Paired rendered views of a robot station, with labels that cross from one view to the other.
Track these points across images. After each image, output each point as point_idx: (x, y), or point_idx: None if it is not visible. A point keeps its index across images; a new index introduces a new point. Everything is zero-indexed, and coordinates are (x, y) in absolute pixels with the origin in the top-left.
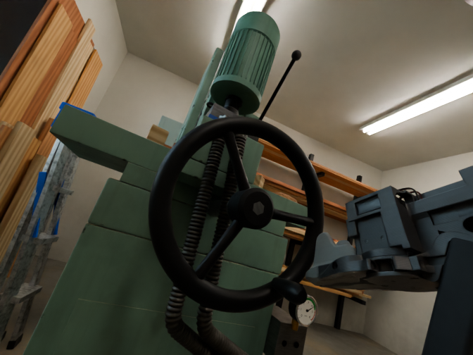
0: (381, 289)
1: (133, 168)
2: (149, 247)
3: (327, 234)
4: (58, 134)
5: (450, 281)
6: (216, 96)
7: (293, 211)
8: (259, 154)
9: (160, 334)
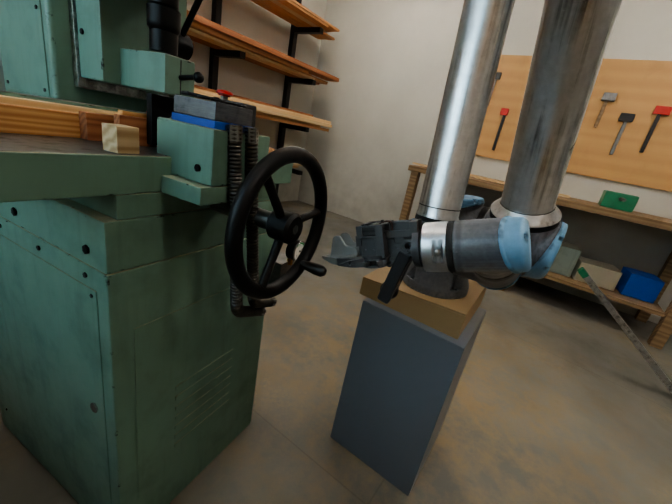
0: None
1: (125, 200)
2: (172, 264)
3: (340, 237)
4: (10, 201)
5: (395, 267)
6: None
7: (281, 171)
8: (267, 150)
9: (202, 313)
